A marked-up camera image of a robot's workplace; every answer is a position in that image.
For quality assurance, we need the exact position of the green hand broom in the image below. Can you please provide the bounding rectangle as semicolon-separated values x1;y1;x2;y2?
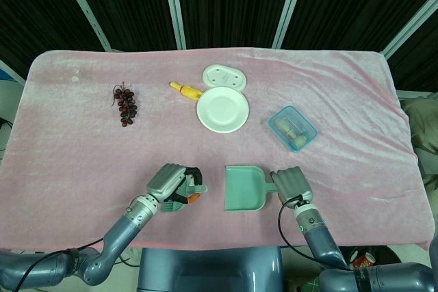
159;174;209;214

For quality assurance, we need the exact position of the yellow toy banana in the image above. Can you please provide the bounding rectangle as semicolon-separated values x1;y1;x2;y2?
168;81;205;102

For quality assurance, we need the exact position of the green dustpan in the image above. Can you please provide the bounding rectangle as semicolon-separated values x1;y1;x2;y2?
224;165;278;212

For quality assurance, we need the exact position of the red printed cup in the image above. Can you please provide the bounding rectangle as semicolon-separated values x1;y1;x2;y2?
350;250;374;270

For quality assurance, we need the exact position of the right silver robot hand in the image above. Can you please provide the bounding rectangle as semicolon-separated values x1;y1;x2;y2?
270;166;314;209

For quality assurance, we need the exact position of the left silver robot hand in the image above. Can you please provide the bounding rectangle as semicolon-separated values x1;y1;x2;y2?
146;163;205;206

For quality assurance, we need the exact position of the beige wooden stamp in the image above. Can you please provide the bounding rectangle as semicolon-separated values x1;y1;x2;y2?
276;118;296;132
289;131;309;146

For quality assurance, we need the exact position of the pink velvet tablecloth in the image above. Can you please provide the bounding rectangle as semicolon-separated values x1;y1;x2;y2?
0;47;428;252

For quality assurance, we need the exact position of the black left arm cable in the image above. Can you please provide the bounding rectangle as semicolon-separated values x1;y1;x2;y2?
18;236;105;288

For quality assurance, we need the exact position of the blue-grey robot torso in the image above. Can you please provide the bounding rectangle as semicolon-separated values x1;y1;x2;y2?
136;246;285;292

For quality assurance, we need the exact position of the dark red grape bunch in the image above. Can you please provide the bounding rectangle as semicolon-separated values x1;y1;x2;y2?
109;81;138;128

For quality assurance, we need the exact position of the grey partition frame post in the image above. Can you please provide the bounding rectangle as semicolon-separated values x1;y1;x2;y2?
0;58;27;85
382;0;438;60
161;0;188;50
54;0;114;52
272;0;311;49

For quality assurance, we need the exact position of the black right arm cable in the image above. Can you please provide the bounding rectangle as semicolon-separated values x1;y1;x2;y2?
278;195;350;271

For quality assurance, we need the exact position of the beige fabric bundle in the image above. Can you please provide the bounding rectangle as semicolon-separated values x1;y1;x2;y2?
399;91;438;178

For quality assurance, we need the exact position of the blue clear plastic container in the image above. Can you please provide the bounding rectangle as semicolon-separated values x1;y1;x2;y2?
268;105;318;154

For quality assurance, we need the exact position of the white oval lid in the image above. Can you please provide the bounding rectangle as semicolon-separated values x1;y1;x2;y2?
201;64;248;92

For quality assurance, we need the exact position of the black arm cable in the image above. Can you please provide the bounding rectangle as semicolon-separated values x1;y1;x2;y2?
18;236;105;288
278;195;350;271

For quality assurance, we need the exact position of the white round plate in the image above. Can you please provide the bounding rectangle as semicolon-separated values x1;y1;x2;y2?
196;86;250;134

